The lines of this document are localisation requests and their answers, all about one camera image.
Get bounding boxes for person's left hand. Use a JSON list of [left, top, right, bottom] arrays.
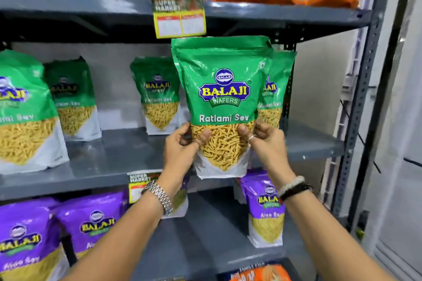
[[154, 123, 212, 200]]

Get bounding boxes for person's right hand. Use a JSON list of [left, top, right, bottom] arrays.
[[237, 121, 303, 190]]

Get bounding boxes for green snack packet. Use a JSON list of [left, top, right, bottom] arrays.
[[130, 56, 182, 136], [43, 56, 102, 142], [0, 49, 70, 175], [171, 36, 274, 180], [256, 50, 297, 130]]

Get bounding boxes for person's left forearm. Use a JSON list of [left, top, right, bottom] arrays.
[[61, 190, 172, 281]]

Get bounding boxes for person's right forearm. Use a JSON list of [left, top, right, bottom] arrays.
[[282, 186, 398, 281]]

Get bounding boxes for purple snack packet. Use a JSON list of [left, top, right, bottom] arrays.
[[240, 171, 286, 249], [233, 168, 264, 205], [54, 191, 128, 260], [0, 197, 70, 281], [161, 175, 190, 219]]

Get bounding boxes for grey metal shelf rack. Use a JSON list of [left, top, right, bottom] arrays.
[[0, 0, 393, 281]]

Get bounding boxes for yellow shelf price label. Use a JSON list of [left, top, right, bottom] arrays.
[[127, 170, 163, 204], [152, 0, 207, 40]]

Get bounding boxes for orange family snack packet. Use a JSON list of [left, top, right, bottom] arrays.
[[228, 264, 293, 281]]

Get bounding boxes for white bead bracelet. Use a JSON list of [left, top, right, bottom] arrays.
[[277, 176, 306, 196]]

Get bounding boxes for silver chain bracelet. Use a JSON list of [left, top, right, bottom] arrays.
[[141, 181, 173, 216]]

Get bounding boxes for black cord bracelet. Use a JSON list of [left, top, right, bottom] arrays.
[[279, 183, 313, 202]]

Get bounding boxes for dark metal post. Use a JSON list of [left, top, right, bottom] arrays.
[[346, 0, 420, 235]]

